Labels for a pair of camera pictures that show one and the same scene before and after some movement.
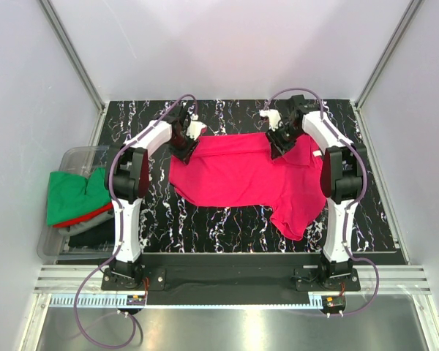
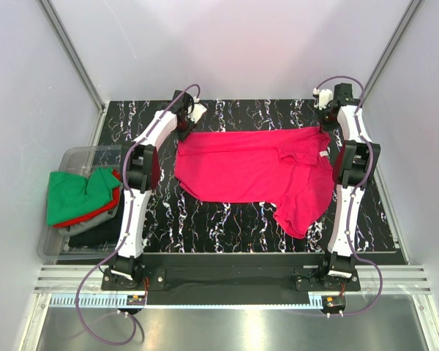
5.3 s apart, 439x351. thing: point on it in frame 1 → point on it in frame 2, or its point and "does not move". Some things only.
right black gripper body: (284, 137) → (327, 120)
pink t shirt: (238, 171) does not move
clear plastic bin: (82, 161) does not move
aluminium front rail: (395, 279) does not move
